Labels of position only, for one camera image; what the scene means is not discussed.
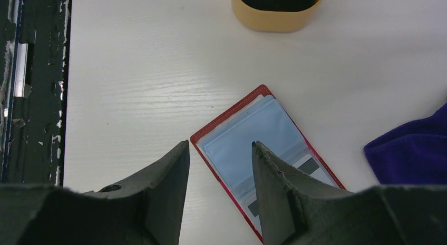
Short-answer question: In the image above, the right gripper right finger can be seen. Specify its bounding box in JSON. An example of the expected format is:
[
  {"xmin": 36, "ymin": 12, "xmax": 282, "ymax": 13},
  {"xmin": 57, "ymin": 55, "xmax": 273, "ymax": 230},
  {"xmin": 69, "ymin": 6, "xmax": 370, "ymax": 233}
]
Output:
[{"xmin": 252, "ymin": 141, "xmax": 446, "ymax": 244}]

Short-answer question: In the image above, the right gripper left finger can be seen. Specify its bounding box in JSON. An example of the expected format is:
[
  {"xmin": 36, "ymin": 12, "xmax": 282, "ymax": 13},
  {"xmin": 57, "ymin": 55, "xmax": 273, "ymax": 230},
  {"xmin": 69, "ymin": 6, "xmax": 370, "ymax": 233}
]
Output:
[{"xmin": 1, "ymin": 140, "xmax": 190, "ymax": 244}]

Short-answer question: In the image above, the red leather card holder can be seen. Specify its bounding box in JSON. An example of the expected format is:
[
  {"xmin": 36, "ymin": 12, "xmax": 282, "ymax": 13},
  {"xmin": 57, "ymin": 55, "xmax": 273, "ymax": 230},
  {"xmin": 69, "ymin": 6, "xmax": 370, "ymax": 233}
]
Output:
[{"xmin": 190, "ymin": 85, "xmax": 345, "ymax": 239}]

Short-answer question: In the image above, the purple cloth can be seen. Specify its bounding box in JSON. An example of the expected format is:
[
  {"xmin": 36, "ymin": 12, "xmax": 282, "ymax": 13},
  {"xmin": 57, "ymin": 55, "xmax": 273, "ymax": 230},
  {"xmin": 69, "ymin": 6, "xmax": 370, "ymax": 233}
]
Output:
[{"xmin": 364, "ymin": 105, "xmax": 446, "ymax": 185}]

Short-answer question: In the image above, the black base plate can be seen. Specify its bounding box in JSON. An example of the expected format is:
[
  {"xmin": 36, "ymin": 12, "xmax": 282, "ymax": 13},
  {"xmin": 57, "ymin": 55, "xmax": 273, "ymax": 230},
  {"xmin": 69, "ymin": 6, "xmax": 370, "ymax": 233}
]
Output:
[{"xmin": 1, "ymin": 0, "xmax": 72, "ymax": 187}]

